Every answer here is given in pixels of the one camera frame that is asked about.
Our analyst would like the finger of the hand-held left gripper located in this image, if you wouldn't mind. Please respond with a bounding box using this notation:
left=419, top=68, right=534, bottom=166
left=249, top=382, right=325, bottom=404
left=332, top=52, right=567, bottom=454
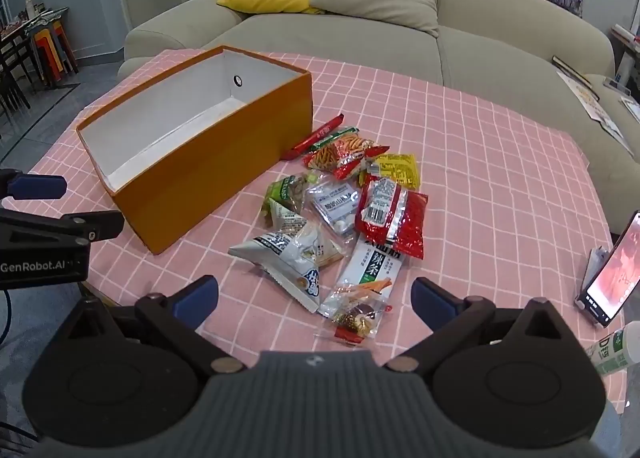
left=0, top=209, right=125, bottom=252
left=0, top=168, right=68, bottom=201

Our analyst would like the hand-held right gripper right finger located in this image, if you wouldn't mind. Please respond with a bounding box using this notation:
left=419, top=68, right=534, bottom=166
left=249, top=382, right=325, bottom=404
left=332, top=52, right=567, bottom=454
left=382, top=277, right=576, bottom=374

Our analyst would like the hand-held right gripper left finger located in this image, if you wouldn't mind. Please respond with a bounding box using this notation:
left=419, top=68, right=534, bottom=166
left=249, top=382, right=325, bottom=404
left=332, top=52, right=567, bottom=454
left=65, top=275, right=246, bottom=374

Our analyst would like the red packet with silver label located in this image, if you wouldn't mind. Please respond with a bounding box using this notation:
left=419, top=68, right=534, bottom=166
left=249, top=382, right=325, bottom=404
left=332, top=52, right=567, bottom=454
left=354, top=173, right=431, bottom=260

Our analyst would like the orange-rimmed white storage box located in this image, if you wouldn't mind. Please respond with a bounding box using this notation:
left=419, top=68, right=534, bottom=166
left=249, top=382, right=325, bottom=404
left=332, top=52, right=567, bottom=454
left=76, top=44, right=313, bottom=255

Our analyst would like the triangular green white packet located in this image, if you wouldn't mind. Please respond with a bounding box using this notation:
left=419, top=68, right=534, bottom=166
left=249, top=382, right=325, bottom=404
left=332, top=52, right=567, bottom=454
left=267, top=198, right=311, bottom=244

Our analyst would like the clear packet with white label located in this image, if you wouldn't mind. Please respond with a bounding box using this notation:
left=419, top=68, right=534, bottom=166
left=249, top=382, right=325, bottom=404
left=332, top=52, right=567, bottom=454
left=305, top=181, right=363, bottom=239

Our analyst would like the green nut packet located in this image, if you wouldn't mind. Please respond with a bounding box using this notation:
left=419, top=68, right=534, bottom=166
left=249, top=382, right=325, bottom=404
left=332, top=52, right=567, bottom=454
left=263, top=173, right=321, bottom=226

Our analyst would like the red packet of crunchy sticks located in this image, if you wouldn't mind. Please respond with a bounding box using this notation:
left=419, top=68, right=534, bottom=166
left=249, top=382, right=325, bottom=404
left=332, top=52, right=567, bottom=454
left=305, top=135, right=391, bottom=181

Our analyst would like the white and green snack packet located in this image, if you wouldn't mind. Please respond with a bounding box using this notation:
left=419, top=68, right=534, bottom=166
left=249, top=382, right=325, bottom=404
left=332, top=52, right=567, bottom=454
left=332, top=237, right=406, bottom=300

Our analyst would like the clear candy packet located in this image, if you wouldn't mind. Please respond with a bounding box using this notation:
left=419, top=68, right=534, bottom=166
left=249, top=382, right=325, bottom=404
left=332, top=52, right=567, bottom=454
left=314, top=288, right=393, bottom=345

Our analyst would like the white and black snack packet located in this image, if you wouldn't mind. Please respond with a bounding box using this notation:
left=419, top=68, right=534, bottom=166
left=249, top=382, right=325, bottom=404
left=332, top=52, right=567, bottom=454
left=228, top=228, right=346, bottom=314

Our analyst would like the dark dining chair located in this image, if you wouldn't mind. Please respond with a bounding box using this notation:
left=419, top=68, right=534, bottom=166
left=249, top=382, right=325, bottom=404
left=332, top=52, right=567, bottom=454
left=0, top=38, right=37, bottom=115

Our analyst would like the yellow snack packet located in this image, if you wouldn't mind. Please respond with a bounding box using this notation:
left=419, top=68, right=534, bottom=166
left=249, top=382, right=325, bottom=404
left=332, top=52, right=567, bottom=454
left=360, top=152, right=421, bottom=190

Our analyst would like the stack of coloured stools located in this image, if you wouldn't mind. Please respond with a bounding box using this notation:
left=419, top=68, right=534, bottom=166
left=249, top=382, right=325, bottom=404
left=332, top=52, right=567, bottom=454
left=25, top=18, right=80, bottom=85

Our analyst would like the pink checked tablecloth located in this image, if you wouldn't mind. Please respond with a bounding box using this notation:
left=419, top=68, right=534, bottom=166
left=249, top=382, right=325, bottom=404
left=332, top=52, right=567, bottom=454
left=27, top=49, right=626, bottom=414

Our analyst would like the phone stand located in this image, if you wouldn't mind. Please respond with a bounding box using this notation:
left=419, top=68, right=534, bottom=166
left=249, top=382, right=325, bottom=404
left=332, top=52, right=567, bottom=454
left=575, top=245, right=611, bottom=311

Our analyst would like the green strip packet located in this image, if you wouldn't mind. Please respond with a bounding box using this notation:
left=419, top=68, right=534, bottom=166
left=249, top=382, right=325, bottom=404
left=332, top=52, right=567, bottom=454
left=305, top=125, right=360, bottom=154

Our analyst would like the smartphone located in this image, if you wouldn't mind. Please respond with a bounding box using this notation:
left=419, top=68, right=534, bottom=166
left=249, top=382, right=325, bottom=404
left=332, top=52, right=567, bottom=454
left=585, top=211, right=640, bottom=329

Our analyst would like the green and white tube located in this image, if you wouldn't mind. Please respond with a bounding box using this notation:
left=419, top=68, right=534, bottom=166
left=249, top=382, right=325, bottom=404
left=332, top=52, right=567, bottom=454
left=584, top=321, right=640, bottom=379

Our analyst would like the red stick packet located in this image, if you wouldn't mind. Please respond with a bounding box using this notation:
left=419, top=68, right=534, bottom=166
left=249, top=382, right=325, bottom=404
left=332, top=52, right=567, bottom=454
left=281, top=113, right=346, bottom=161

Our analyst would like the white magazine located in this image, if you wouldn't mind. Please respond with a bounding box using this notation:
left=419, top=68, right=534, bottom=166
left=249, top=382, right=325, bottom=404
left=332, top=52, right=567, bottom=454
left=557, top=71, right=632, bottom=150

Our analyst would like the beige sofa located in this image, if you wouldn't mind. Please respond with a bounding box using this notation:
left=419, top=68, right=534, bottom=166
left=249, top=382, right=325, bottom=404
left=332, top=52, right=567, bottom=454
left=123, top=0, right=640, bottom=164

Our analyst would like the book with dark cover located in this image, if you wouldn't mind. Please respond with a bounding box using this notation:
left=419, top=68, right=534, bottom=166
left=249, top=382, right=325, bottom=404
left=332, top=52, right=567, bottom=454
left=552, top=56, right=593, bottom=86

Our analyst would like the side shelf with books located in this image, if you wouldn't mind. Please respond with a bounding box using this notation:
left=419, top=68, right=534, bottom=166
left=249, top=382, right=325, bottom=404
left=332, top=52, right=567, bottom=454
left=610, top=23, right=640, bottom=89

